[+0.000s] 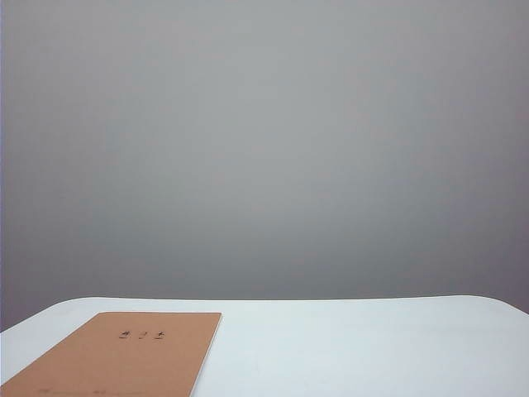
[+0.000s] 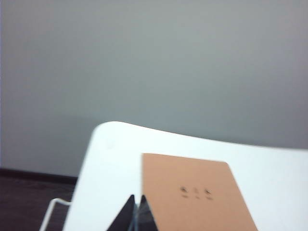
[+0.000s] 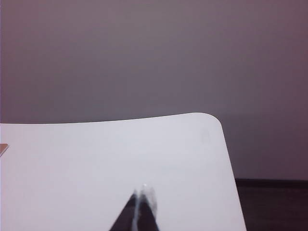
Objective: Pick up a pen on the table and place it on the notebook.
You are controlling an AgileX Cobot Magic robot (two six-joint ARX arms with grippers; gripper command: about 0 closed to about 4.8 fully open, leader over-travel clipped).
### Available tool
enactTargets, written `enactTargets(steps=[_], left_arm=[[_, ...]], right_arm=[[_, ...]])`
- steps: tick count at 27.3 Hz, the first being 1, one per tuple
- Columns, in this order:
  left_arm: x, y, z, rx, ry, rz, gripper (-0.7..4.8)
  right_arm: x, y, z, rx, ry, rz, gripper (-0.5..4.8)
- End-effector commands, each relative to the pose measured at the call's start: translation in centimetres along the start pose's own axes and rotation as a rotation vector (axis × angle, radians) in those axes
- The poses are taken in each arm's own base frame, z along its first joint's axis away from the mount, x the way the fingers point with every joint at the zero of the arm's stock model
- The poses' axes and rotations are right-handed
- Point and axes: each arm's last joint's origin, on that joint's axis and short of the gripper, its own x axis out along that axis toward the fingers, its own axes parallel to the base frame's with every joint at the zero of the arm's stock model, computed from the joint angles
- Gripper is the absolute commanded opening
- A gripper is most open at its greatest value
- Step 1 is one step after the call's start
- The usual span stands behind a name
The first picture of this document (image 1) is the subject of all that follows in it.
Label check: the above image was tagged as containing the brown kraft cover notebook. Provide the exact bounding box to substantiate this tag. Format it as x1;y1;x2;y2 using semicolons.
0;311;223;397

